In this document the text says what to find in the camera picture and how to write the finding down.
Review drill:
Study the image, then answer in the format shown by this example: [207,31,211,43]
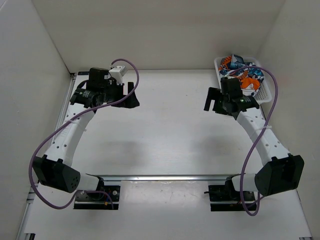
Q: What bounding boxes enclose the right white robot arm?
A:
[204,78,305,200]

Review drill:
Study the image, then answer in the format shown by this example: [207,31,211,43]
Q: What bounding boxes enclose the white plastic basket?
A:
[214,56,273,105]

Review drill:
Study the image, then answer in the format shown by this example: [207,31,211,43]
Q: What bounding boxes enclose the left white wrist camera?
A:
[109,65,128,85]

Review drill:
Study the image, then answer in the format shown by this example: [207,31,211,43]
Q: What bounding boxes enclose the left aluminium rail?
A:
[15,73,77,240]

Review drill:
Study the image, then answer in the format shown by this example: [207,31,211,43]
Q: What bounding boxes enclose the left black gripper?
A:
[100,80,140,109]

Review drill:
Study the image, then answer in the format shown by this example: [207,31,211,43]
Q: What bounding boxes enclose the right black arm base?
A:
[204,185,257,212]

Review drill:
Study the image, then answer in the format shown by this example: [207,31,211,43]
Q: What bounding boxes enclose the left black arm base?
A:
[73,185,121,210]

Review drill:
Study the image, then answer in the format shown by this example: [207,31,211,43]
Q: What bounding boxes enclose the colourful patterned shorts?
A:
[217,54,265,97]

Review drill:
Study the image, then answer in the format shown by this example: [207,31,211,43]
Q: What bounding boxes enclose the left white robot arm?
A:
[32,66,140,200]

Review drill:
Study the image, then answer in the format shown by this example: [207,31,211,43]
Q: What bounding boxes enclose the right aluminium rail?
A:
[259,104,313,238]

